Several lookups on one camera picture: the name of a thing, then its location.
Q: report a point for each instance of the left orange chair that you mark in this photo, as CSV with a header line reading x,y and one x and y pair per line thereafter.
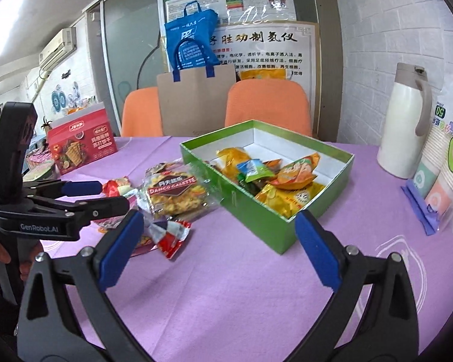
x,y
141,114

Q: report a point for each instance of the orange triangular snack bag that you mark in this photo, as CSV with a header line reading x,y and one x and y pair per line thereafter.
x,y
298,174

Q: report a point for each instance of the white poster chinese text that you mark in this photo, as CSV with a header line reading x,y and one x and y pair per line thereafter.
x,y
290,45

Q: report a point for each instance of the paper cups in plastic bag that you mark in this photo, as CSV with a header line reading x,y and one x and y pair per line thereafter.
x,y
430,191

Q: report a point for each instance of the red cracker box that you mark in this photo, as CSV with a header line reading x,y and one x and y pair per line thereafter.
x,y
81,138

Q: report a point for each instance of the air conditioner unit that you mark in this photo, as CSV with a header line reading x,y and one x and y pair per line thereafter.
x,y
61,46

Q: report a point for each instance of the white thermos jug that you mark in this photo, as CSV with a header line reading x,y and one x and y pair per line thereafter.
x,y
407,121

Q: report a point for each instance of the brown paper bag blue handles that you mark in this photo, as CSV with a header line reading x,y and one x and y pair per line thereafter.
x,y
193,101

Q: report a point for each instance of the blue candy wrapper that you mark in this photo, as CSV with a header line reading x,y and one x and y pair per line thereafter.
x,y
255,169

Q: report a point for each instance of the galette chips bag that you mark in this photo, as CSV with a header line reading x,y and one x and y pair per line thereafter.
x,y
172,191

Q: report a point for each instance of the red white snack packet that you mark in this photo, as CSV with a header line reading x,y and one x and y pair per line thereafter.
x,y
169,236

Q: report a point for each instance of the green cardboard box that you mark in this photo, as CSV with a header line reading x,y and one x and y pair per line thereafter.
x,y
214,157

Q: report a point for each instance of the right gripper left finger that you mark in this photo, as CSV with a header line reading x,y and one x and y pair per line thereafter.
x,y
48,329

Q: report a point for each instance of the orange chair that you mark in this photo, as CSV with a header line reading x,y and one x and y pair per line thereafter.
x,y
141,114
279,102

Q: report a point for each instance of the right orange chair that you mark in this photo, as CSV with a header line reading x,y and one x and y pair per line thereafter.
x,y
279,102

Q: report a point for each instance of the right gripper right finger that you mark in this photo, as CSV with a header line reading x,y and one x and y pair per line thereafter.
x,y
371,314

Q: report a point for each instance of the yellow snack bag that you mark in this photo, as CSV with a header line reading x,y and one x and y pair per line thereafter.
x,y
288,202

